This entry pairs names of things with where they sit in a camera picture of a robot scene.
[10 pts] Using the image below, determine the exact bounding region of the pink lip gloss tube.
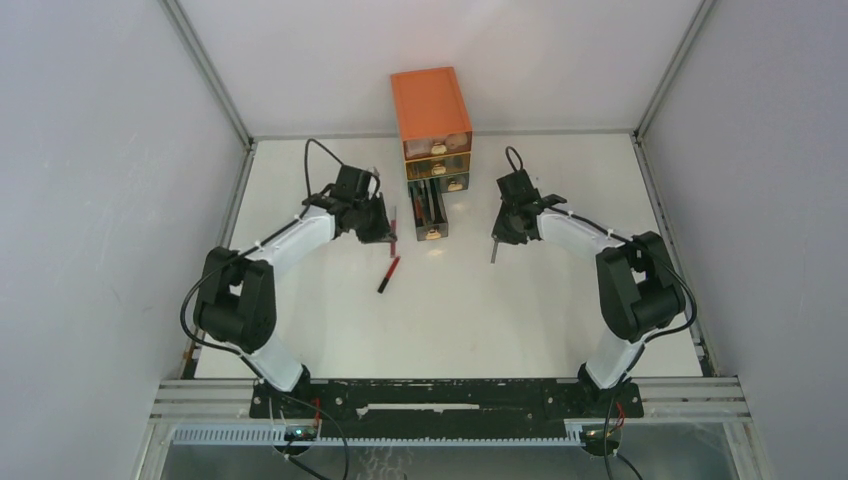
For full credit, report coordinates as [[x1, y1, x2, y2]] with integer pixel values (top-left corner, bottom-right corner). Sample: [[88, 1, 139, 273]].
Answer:
[[389, 206, 397, 259]]

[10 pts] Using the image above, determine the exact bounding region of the grey silver pencil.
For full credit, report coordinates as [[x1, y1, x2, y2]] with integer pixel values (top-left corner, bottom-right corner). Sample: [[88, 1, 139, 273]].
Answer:
[[490, 240, 499, 265]]

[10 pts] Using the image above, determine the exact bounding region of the red lipstick black cap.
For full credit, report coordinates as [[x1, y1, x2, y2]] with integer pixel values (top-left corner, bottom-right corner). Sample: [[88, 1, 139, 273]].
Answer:
[[377, 256, 401, 294]]

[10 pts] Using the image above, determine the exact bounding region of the clear drawer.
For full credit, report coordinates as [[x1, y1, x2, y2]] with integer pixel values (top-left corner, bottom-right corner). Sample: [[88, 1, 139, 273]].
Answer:
[[403, 132, 473, 161], [405, 153, 471, 182], [438, 173, 469, 193], [407, 179, 449, 242]]

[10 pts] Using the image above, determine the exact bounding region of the clear top drawer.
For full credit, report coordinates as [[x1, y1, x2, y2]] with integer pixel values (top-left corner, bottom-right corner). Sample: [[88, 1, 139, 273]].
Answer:
[[403, 132, 473, 161]]

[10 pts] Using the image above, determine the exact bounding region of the orange three-drawer organizer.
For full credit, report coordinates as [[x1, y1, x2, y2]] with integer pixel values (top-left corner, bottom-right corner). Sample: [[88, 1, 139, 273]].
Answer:
[[390, 66, 473, 170]]

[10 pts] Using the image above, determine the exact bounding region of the black powder brush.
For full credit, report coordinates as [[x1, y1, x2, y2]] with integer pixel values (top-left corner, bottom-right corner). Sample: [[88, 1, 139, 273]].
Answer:
[[427, 179, 446, 224]]

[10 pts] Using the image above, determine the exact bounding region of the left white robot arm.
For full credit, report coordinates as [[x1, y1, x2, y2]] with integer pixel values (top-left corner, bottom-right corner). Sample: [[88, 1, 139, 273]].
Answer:
[[187, 165, 396, 417]]

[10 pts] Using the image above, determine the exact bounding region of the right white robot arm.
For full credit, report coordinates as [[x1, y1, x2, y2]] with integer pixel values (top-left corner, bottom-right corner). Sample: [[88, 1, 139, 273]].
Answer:
[[492, 169, 694, 416]]

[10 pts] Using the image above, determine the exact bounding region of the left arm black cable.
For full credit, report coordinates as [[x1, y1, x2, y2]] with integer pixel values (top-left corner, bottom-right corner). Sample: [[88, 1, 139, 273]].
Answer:
[[178, 138, 350, 480]]

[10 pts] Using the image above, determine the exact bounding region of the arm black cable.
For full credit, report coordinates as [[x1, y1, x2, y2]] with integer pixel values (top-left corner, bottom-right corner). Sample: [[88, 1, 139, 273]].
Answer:
[[504, 146, 699, 480], [178, 138, 350, 480]]

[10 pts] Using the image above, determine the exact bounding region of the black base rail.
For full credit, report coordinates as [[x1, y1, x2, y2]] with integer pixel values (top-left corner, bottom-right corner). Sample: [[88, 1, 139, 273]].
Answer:
[[249, 378, 645, 442]]

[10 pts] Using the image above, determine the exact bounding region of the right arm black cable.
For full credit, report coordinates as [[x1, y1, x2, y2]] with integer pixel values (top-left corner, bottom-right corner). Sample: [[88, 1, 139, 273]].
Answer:
[[504, 146, 699, 480]]

